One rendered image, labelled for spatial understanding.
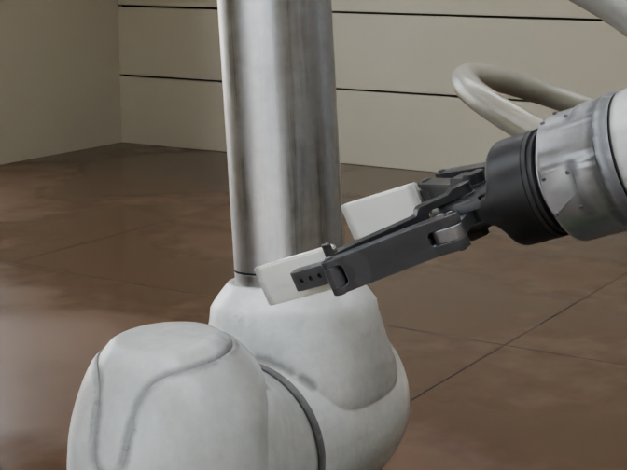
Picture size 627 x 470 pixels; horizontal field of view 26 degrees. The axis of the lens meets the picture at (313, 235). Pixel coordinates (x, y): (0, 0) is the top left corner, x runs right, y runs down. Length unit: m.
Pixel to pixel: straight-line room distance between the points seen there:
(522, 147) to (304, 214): 0.31
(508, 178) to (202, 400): 0.29
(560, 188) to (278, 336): 0.36
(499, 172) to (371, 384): 0.34
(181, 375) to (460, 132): 7.64
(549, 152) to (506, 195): 0.04
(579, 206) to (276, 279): 0.23
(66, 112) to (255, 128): 8.52
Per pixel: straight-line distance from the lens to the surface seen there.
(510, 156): 0.91
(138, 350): 1.04
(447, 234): 0.89
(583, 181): 0.87
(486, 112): 1.41
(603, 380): 4.66
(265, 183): 1.17
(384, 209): 1.07
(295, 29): 1.16
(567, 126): 0.89
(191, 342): 1.04
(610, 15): 1.03
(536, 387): 4.54
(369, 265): 0.90
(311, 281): 0.94
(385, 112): 8.84
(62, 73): 9.63
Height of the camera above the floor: 1.42
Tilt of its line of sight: 12 degrees down
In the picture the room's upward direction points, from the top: straight up
